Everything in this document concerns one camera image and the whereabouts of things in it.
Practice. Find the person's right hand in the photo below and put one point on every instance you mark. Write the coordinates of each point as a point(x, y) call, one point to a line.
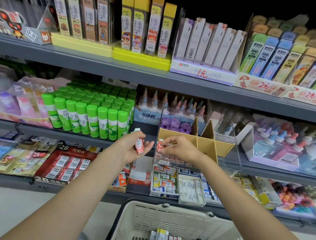
point(187, 149)

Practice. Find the person's left hand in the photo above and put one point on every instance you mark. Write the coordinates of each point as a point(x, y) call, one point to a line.
point(129, 148)

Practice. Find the person's left thumb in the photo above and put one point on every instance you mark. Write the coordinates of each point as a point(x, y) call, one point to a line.
point(148, 145)

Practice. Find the person's right thumb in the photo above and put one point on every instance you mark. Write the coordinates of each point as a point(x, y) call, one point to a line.
point(169, 149)

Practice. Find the red white eraser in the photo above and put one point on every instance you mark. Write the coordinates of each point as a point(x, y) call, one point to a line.
point(159, 146)
point(139, 147)

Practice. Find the person's right forearm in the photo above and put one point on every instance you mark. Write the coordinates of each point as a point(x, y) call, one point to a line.
point(234, 197)

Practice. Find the person's left forearm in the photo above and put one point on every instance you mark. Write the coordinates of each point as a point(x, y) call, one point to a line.
point(61, 197)

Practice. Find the row of red boxed erasers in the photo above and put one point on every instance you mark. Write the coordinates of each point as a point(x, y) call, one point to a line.
point(170, 160)

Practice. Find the small white packet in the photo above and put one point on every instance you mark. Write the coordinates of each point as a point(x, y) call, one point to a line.
point(136, 130)

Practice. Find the small purple plastic item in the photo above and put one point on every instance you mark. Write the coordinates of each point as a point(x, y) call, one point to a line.
point(185, 128)
point(175, 124)
point(165, 123)

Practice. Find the blue white glue display box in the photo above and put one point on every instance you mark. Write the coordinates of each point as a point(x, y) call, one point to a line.
point(148, 118)

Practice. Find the white red open carton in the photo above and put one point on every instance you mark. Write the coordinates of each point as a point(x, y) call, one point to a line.
point(139, 173)

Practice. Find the group of colourful labelled erasers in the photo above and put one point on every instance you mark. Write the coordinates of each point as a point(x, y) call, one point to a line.
point(164, 180)

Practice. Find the tan cardboard divider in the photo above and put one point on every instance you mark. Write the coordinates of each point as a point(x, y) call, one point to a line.
point(205, 143)

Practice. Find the grey metal shelf board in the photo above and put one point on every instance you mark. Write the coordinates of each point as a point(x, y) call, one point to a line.
point(123, 71)
point(74, 135)
point(138, 189)

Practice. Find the group of pastel tipped glue bottles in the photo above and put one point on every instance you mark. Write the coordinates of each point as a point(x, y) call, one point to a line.
point(172, 103)

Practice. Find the group of plain white erasers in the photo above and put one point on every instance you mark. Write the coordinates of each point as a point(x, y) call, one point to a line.
point(191, 190)

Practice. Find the orange white eraser carton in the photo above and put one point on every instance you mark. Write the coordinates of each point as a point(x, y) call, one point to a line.
point(119, 181)

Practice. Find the clear plastic storage box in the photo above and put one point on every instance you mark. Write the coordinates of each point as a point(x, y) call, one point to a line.
point(222, 158)

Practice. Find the group of blue white erasers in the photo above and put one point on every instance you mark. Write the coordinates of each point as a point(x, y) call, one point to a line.
point(209, 190)

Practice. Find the group of green glue sticks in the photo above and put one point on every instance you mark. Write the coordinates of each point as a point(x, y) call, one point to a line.
point(93, 108)

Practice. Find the group of grey pink packets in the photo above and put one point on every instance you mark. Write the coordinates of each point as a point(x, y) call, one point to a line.
point(229, 118)

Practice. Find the red black eraser display box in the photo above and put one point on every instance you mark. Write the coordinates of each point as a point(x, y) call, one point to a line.
point(81, 152)

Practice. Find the white plastic shopping basket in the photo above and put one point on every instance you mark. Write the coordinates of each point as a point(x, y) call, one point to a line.
point(160, 220)

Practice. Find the white purple display box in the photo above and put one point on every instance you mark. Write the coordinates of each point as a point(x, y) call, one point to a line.
point(202, 71)

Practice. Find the yellow white eraser packet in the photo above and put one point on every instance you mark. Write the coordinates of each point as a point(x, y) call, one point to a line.
point(160, 234)

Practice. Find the group of white wrapped erasers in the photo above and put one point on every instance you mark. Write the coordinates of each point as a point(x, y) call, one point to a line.
point(66, 168)

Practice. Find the group of yellow labelled erasers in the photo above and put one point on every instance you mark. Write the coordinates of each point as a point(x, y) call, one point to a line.
point(246, 188)

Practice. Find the bright yellow display tray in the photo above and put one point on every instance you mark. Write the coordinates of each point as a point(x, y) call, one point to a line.
point(140, 59)

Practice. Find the red white eraser packet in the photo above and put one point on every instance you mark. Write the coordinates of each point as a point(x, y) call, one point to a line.
point(174, 237)

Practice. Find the white lilac glue display box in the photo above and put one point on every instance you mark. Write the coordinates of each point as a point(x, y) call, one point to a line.
point(269, 162)

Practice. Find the clear empty plastic bin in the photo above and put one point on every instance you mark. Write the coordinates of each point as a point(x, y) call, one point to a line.
point(267, 192)

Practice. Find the cream orange printed display box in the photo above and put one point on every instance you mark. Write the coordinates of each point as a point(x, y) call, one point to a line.
point(303, 95)
point(261, 85)

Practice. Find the row of white lead cases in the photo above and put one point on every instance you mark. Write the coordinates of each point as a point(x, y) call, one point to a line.
point(209, 44)

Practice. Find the group of pastel capped glue bottles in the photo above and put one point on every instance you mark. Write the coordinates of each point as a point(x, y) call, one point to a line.
point(284, 143)

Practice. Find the pale yellow display tray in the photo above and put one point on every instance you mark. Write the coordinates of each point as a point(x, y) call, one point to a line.
point(81, 45)

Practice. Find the pink display tray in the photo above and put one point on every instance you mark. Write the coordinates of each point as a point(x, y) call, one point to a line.
point(24, 121)

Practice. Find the pile of yellow packets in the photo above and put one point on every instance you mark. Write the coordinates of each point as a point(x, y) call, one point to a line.
point(22, 160)

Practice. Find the group of pink purple bottles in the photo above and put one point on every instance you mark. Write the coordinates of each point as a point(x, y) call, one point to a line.
point(24, 103)

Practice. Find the colourful picture packet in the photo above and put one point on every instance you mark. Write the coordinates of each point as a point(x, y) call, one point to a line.
point(296, 200)

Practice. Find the stack of blue packets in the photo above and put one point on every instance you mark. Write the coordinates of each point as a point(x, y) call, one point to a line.
point(8, 142)

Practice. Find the group of pastel lead tubes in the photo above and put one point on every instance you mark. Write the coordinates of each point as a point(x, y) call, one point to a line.
point(276, 54)

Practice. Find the clear cartoon printed display box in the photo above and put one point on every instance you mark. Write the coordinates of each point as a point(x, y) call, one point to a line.
point(24, 22)

